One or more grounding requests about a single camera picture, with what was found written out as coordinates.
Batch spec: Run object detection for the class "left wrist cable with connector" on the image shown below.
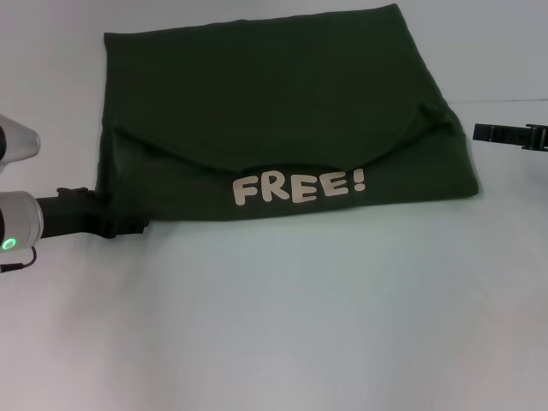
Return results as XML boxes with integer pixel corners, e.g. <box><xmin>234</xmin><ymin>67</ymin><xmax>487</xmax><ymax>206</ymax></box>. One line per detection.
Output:
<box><xmin>0</xmin><ymin>247</ymin><xmax>39</xmax><ymax>274</ymax></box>

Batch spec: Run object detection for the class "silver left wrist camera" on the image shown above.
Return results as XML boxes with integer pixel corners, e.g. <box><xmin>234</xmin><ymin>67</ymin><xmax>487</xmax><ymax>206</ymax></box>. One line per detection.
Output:
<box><xmin>0</xmin><ymin>113</ymin><xmax>42</xmax><ymax>163</ymax></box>

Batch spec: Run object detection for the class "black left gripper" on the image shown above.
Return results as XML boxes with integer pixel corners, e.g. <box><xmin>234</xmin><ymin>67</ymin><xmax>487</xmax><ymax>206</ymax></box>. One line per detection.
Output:
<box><xmin>36</xmin><ymin>187</ymin><xmax>150</xmax><ymax>240</ymax></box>

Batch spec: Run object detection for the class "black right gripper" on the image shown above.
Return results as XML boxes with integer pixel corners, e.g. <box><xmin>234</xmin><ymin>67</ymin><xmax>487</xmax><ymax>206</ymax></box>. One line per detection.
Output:
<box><xmin>472</xmin><ymin>122</ymin><xmax>548</xmax><ymax>152</ymax></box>

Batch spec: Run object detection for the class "dark green shirt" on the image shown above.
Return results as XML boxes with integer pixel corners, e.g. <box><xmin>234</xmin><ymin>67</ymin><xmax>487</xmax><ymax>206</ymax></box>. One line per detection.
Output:
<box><xmin>94</xmin><ymin>3</ymin><xmax>480</xmax><ymax>227</ymax></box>

